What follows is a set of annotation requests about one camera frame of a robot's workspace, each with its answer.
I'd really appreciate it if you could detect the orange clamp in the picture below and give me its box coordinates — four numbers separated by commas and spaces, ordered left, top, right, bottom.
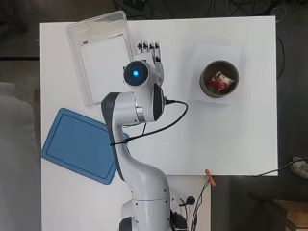
205, 168, 217, 187

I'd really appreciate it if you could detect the grey cloth cover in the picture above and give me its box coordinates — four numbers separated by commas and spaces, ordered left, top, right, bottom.
0, 81, 42, 231

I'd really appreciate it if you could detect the brown round tub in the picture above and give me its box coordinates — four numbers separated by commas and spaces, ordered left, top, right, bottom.
198, 60, 241, 99

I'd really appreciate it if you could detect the red white small packet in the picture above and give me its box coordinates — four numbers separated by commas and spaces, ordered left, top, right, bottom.
207, 70, 235, 93

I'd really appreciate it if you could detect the wooden crate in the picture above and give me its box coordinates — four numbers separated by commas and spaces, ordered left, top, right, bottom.
275, 199, 308, 231

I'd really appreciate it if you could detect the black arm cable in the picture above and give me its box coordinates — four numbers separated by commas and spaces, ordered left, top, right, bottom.
109, 99, 190, 147

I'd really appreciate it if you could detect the white flat box stand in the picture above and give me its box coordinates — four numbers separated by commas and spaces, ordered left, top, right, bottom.
188, 42, 243, 106

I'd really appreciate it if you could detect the black floor cable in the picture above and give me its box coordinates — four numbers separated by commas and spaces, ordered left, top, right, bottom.
253, 158, 302, 178

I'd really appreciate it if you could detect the clear plastic box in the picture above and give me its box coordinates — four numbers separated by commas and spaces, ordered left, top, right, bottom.
65, 10, 137, 109

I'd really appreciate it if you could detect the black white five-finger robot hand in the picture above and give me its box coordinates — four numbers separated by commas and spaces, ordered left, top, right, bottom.
133, 38, 166, 85

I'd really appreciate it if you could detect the grey crumpled cloth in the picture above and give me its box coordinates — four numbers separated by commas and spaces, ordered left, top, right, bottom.
290, 156, 308, 180

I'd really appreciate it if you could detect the blue plastic lid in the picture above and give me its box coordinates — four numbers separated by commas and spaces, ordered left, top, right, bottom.
40, 107, 131, 186

